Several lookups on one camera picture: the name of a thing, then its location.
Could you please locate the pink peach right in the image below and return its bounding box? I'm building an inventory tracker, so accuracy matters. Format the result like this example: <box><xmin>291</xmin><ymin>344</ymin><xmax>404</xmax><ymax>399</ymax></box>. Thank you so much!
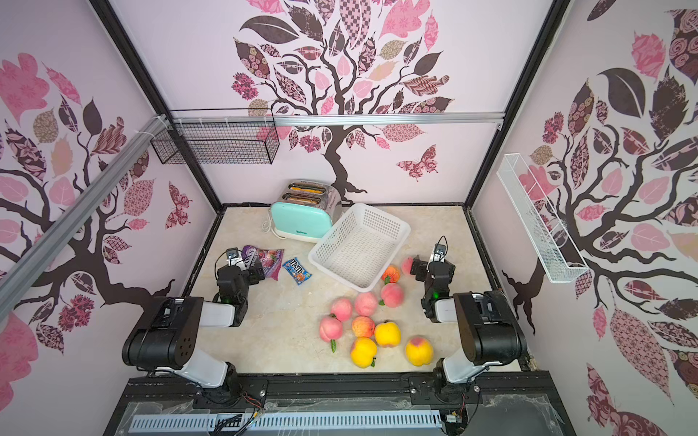
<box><xmin>379</xmin><ymin>283</ymin><xmax>405</xmax><ymax>308</ymax></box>

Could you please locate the purple candy bag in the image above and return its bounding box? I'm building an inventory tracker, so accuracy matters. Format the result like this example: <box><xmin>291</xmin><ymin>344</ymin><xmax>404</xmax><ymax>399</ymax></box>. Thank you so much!
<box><xmin>242</xmin><ymin>245</ymin><xmax>285</xmax><ymax>281</ymax></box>

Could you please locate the pink peach with leaf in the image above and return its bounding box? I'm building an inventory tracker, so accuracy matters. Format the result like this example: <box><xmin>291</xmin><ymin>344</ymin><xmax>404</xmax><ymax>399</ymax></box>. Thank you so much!
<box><xmin>319</xmin><ymin>315</ymin><xmax>344</xmax><ymax>352</ymax></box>

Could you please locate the white plastic basket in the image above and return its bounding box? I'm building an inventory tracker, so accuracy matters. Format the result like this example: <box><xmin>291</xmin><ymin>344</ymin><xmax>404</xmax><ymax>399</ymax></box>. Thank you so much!
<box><xmin>308</xmin><ymin>203</ymin><xmax>411</xmax><ymax>292</ymax></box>

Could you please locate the black wire wall basket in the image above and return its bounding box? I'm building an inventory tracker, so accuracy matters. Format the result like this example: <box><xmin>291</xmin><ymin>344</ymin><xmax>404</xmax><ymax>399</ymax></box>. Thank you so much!
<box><xmin>151</xmin><ymin>105</ymin><xmax>280</xmax><ymax>165</ymax></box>

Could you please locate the orange pink peach centre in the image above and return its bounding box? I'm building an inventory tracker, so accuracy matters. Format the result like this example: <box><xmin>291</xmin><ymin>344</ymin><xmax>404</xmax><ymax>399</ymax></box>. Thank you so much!
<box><xmin>351</xmin><ymin>316</ymin><xmax>376</xmax><ymax>338</ymax></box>

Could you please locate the yellow peach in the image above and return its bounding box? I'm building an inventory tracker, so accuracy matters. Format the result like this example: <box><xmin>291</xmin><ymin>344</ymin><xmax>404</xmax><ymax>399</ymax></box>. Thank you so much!
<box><xmin>350</xmin><ymin>337</ymin><xmax>377</xmax><ymax>369</ymax></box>
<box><xmin>374</xmin><ymin>322</ymin><xmax>402</xmax><ymax>348</ymax></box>
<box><xmin>405</xmin><ymin>336</ymin><xmax>434</xmax><ymax>367</ymax></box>

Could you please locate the pink peach upper middle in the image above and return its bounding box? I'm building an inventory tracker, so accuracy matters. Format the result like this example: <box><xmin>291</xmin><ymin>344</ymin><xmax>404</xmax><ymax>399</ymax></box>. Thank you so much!
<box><xmin>354</xmin><ymin>292</ymin><xmax>379</xmax><ymax>317</ymax></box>

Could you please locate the pink peach upper left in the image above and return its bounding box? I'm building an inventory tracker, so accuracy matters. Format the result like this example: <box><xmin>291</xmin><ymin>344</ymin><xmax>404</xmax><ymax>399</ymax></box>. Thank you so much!
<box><xmin>330</xmin><ymin>297</ymin><xmax>354</xmax><ymax>323</ymax></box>

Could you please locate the aluminium rail back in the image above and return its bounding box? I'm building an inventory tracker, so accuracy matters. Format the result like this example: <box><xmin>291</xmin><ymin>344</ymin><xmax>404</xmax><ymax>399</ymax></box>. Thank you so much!
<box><xmin>173</xmin><ymin>112</ymin><xmax>505</xmax><ymax>126</ymax></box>

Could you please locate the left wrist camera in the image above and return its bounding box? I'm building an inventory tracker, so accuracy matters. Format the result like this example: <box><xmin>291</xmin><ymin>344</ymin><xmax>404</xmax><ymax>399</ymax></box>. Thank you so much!
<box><xmin>225</xmin><ymin>247</ymin><xmax>245</xmax><ymax>266</ymax></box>

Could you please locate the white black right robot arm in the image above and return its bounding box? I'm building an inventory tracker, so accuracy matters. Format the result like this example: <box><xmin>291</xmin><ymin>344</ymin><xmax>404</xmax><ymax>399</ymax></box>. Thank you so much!
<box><xmin>409</xmin><ymin>257</ymin><xmax>527</xmax><ymax>384</ymax></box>

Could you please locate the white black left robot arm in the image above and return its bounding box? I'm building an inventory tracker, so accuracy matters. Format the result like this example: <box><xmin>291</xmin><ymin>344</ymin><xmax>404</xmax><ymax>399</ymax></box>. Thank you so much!
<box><xmin>122</xmin><ymin>250</ymin><xmax>265</xmax><ymax>394</ymax></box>

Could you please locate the small pink peach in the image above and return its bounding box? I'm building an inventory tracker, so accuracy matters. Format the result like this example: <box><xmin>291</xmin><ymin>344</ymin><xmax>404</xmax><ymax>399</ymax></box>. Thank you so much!
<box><xmin>401</xmin><ymin>257</ymin><xmax>414</xmax><ymax>275</ymax></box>

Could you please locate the mint green toaster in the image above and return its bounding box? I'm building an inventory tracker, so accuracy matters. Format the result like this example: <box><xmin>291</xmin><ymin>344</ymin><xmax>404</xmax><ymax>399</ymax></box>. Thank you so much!
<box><xmin>270</xmin><ymin>180</ymin><xmax>342</xmax><ymax>243</ymax></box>

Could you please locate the orange red peach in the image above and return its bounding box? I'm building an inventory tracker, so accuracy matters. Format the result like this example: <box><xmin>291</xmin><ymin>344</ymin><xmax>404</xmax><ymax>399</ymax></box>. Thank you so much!
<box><xmin>382</xmin><ymin>265</ymin><xmax>401</xmax><ymax>284</ymax></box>

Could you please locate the aluminium rail left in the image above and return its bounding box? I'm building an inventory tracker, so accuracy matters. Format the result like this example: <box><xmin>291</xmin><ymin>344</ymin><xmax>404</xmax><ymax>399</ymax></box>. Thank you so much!
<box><xmin>1</xmin><ymin>114</ymin><xmax>167</xmax><ymax>318</ymax></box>

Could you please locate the blue candy packet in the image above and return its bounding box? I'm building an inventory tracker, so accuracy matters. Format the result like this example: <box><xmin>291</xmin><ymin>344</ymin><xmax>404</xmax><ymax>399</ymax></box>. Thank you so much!
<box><xmin>283</xmin><ymin>257</ymin><xmax>312</xmax><ymax>285</ymax></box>

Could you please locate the aluminium rail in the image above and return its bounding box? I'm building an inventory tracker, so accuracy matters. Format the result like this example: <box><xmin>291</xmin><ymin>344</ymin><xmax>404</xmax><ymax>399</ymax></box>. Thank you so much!
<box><xmin>173</xmin><ymin>112</ymin><xmax>505</xmax><ymax>126</ymax></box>
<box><xmin>1</xmin><ymin>114</ymin><xmax>167</xmax><ymax>318</ymax></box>

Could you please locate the white wire wall shelf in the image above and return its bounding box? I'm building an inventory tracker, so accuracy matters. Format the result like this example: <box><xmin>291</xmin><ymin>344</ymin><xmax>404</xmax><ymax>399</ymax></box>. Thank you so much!
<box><xmin>496</xmin><ymin>154</ymin><xmax>591</xmax><ymax>284</ymax></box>

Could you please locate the yellow peach front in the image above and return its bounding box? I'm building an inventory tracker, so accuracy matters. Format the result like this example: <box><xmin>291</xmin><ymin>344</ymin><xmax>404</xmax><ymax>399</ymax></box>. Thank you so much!
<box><xmin>350</xmin><ymin>337</ymin><xmax>377</xmax><ymax>369</ymax></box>

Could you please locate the white slotted cable duct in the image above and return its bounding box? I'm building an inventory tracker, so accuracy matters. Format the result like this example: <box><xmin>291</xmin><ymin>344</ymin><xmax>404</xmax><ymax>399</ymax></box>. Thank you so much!
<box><xmin>125</xmin><ymin>410</ymin><xmax>442</xmax><ymax>434</ymax></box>

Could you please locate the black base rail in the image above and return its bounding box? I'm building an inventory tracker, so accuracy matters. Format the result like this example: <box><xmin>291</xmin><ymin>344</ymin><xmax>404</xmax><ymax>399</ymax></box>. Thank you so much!
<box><xmin>105</xmin><ymin>372</ymin><xmax>574</xmax><ymax>435</ymax></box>

